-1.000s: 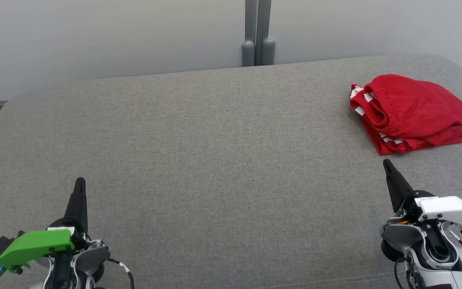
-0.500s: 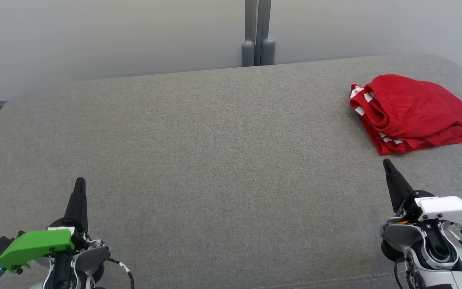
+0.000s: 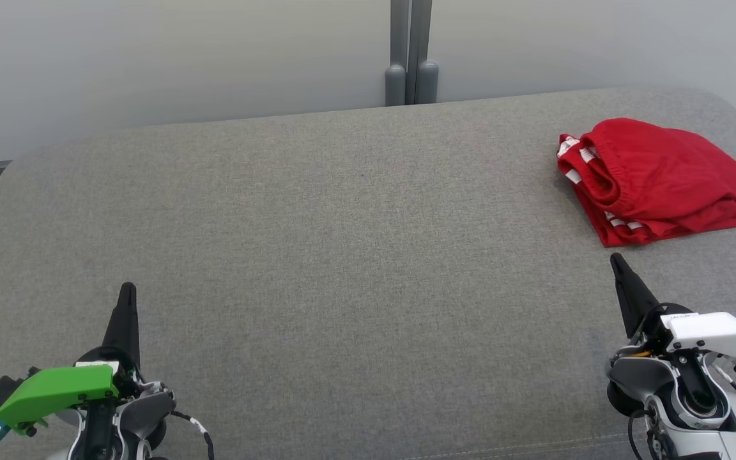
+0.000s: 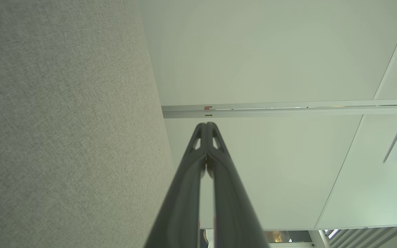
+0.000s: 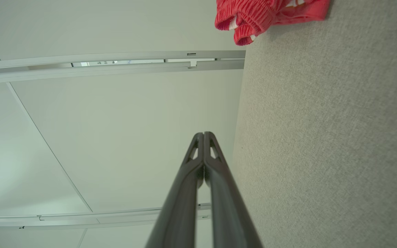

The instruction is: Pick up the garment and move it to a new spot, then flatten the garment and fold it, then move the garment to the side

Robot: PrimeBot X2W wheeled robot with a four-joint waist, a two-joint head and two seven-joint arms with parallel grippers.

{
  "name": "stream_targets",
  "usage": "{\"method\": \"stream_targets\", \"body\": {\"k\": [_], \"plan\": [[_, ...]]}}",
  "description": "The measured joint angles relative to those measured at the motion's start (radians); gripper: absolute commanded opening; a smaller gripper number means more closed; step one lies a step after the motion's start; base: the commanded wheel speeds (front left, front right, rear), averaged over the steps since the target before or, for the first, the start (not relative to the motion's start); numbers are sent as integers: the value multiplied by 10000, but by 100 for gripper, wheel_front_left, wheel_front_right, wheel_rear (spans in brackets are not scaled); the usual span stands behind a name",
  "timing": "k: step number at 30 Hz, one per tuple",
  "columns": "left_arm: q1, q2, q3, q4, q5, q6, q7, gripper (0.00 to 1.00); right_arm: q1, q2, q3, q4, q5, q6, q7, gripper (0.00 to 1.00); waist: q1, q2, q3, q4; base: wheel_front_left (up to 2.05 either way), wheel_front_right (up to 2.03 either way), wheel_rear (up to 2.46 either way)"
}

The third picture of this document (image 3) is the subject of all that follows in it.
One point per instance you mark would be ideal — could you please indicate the grey partition post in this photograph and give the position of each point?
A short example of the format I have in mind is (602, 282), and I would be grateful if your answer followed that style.
(400, 32)

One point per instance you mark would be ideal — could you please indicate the grey rounded post foot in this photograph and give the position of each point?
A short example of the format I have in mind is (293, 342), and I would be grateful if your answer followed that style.
(395, 86)
(427, 83)

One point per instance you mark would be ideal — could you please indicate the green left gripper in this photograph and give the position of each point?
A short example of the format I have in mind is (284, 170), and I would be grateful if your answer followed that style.
(55, 390)

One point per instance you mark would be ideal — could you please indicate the red Bulls jersey shirt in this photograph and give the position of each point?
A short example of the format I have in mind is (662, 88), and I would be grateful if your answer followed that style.
(620, 236)

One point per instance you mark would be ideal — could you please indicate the red shorts white stripe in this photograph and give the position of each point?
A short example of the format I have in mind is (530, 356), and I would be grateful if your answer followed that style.
(674, 172)

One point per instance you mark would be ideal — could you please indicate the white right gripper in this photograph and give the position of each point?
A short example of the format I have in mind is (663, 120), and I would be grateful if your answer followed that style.
(713, 332)

